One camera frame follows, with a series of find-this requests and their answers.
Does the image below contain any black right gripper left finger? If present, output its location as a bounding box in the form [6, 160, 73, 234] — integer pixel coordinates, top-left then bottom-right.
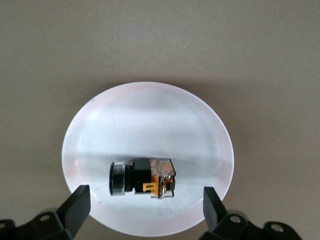
[0, 184, 91, 240]

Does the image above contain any pale pink round plate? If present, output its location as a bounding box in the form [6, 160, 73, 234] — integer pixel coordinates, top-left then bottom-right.
[61, 81, 235, 238]

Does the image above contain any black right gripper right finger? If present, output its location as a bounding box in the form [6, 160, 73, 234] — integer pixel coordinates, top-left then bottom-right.
[199, 186, 301, 240]

